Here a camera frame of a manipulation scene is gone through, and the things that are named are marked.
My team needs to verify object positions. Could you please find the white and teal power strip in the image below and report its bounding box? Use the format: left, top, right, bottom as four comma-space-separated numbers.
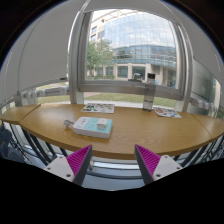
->
72, 116, 114, 140

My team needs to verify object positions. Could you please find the narrow white roller blind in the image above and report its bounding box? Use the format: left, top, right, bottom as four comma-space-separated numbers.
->
176, 16, 224, 86

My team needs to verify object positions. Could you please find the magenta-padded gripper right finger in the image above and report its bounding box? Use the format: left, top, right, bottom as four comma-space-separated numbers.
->
134, 144, 184, 185

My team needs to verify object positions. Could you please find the large colourful printed sheet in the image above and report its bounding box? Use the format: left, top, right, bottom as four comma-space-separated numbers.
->
80, 102, 116, 115

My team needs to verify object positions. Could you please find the wide white roller blind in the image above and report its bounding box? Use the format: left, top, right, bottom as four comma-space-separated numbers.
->
3, 0, 88, 96

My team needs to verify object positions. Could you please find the white roller blind over window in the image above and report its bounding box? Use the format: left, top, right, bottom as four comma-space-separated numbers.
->
83, 0, 168, 15

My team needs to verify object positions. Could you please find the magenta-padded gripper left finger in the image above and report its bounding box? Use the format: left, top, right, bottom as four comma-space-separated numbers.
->
43, 144, 94, 187

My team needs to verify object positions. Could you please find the small colourful printed sheet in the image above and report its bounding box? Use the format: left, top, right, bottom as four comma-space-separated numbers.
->
153, 106, 183, 119

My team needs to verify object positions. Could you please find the clear black-capped water bottle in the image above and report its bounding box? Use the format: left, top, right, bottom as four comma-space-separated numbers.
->
142, 72, 157, 112

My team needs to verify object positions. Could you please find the grey window frame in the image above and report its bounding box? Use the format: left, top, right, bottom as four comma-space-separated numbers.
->
68, 8, 195, 113

